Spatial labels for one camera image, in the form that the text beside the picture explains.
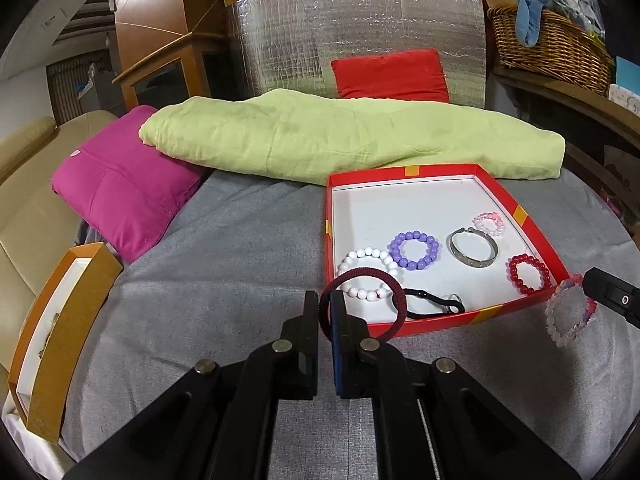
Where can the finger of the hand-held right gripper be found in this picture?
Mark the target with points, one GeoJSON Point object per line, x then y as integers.
{"type": "Point", "coordinates": [620, 302]}

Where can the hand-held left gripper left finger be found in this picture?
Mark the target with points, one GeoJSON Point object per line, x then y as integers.
{"type": "Point", "coordinates": [311, 340]}

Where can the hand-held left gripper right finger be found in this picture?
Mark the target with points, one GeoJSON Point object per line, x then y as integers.
{"type": "Point", "coordinates": [337, 350]}

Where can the silver bangle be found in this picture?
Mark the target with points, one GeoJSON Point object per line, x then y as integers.
{"type": "Point", "coordinates": [453, 251]}

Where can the red cardboard box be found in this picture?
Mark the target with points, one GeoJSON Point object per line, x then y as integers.
{"type": "Point", "coordinates": [400, 210]}

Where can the grey blanket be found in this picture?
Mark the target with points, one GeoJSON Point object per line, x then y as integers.
{"type": "Point", "coordinates": [225, 270]}

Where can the light green cloth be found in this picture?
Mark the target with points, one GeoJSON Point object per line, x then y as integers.
{"type": "Point", "coordinates": [325, 135]}

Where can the wooden shelf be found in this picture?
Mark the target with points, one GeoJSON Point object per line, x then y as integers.
{"type": "Point", "coordinates": [560, 100]}

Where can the orange cardboard box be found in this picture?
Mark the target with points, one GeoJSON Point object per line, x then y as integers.
{"type": "Point", "coordinates": [80, 310]}

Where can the magenta cushion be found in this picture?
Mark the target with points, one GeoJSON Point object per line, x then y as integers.
{"type": "Point", "coordinates": [125, 180]}

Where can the wicker basket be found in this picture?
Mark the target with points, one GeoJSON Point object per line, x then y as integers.
{"type": "Point", "coordinates": [555, 50]}

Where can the red cushion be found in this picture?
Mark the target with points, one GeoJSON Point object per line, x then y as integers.
{"type": "Point", "coordinates": [390, 75]}

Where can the silver foil mat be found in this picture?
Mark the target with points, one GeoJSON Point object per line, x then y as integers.
{"type": "Point", "coordinates": [290, 40]}

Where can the blue cloth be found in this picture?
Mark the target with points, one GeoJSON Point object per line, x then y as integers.
{"type": "Point", "coordinates": [530, 10]}

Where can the beige sofa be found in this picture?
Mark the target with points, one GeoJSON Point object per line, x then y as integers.
{"type": "Point", "coordinates": [30, 200]}

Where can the wooden cabinet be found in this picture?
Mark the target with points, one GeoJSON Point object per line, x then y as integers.
{"type": "Point", "coordinates": [150, 10]}

